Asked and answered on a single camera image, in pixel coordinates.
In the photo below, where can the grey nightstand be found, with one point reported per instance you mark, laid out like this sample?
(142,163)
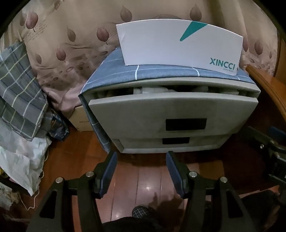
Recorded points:
(201,80)

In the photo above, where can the grey plaid cloth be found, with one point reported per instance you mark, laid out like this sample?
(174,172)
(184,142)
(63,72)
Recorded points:
(20,89)

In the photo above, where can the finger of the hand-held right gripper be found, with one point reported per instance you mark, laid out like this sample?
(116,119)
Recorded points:
(262,138)

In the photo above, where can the beige floral cloth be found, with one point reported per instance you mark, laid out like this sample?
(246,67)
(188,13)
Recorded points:
(9,196)

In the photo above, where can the brown wooden furniture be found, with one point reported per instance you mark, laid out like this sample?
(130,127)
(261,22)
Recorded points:
(268,89)

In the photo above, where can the beige cardboard box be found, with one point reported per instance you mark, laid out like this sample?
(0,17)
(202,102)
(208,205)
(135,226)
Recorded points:
(80,120)

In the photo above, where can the plaid slipper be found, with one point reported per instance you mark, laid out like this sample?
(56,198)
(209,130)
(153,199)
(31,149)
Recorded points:
(140,211)

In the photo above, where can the beige leaf print cloth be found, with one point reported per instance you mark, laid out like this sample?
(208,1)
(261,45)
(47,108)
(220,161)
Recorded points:
(89,13)

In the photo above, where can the white cardboard box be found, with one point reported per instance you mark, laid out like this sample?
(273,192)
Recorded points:
(156,44)

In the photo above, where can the blue checked cloth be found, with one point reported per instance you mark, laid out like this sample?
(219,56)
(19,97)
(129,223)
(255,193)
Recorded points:
(116,69)

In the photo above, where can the person's dark trouser leg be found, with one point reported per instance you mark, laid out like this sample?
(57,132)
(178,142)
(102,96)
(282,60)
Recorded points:
(138,225)

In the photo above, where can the white plastic bag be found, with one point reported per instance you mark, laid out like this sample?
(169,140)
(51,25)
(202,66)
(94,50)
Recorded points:
(22,160)

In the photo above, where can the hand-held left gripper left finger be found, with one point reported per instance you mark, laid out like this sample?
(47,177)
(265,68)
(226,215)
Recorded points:
(109,171)

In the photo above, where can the blue printed packet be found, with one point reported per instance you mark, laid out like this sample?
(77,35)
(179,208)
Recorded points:
(58,129)

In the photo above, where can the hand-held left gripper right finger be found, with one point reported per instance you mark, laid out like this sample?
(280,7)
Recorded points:
(174,176)

